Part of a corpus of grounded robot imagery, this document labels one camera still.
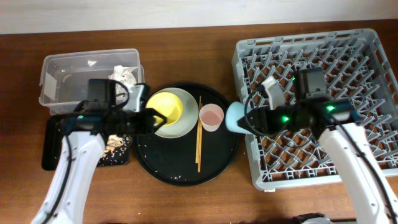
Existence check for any blue cup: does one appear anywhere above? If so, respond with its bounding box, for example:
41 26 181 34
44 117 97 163
225 101 251 134

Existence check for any yellow bowl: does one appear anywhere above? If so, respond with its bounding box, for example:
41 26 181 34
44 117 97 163
146 92 183 125

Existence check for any food scraps pile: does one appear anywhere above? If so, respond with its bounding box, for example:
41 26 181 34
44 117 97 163
97 135 131 167

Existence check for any pink cup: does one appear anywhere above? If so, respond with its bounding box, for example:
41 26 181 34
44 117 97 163
199 104 224 132

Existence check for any pale grey plate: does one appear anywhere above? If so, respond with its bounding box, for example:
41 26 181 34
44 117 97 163
155 88 199 139

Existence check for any wooden chopstick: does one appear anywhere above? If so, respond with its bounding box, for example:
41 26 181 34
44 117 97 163
195 96 201 164
197 119 203 172

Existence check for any white napkin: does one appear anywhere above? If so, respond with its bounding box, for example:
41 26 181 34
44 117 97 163
108 65 138 85

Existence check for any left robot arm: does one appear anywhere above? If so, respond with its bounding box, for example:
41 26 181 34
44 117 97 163
32 108 167 223

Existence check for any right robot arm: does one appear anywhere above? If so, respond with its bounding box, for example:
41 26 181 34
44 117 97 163
226 97 397 223

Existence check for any grey dishwasher rack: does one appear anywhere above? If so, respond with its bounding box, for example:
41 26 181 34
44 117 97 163
232 29 397 191

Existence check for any black rectangular tray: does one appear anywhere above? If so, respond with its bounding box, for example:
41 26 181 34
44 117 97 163
41 110 131 171

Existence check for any round black serving tray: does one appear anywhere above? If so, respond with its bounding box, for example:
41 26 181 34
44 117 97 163
131 82 241 187

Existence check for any clear plastic storage bin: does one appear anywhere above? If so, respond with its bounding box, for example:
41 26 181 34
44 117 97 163
39 49 144 115

